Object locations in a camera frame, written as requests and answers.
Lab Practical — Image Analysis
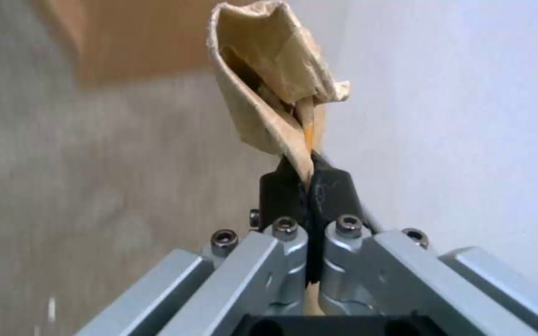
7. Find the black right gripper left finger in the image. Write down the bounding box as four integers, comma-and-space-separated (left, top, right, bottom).
76, 156, 313, 336

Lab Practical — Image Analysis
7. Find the brown paper bag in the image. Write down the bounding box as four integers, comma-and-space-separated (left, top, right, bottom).
208, 0, 350, 315

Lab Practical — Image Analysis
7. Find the brown cardboard box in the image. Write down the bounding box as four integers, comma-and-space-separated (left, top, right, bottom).
35, 0, 226, 90

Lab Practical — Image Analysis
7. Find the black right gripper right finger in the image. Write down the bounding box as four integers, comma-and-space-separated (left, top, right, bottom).
304, 149, 538, 336

